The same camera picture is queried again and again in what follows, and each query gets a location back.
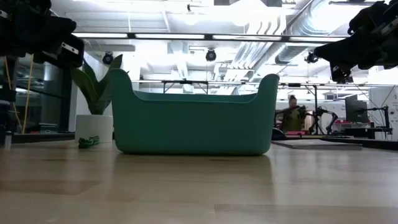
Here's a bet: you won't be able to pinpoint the dark storage box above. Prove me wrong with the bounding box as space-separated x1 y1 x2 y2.
30 123 58 134

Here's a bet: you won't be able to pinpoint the teal plastic storage bin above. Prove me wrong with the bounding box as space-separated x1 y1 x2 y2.
109 68 280 156

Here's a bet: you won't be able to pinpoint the grey flat mat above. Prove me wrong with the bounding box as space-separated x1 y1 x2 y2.
272 139 363 151

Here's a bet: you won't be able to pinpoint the person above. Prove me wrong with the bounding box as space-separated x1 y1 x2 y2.
278 95 308 133

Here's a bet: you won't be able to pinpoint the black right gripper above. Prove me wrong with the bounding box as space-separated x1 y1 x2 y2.
313 21 398 84

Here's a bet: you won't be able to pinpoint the white plant pot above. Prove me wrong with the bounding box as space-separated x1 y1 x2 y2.
74 114 114 144

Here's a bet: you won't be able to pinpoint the long ceiling light strip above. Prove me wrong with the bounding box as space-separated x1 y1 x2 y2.
72 32 349 43

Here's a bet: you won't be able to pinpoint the black computer monitor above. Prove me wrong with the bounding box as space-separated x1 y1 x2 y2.
345 94 369 124

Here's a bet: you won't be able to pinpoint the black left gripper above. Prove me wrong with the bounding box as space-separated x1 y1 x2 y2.
0 15 85 68

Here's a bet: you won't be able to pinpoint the green USB-C cable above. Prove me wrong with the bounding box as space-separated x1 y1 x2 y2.
77 135 101 149

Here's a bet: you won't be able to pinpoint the yellow extension cable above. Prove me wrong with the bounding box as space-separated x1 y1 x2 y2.
3 54 35 134

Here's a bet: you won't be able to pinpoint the green snake plant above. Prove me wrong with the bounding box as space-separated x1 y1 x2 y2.
70 54 130 116

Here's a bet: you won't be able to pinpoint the silver ventilation duct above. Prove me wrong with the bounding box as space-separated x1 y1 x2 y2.
275 9 352 65

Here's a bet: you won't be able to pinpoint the background robot arms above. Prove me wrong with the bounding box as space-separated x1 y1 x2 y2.
306 105 340 135

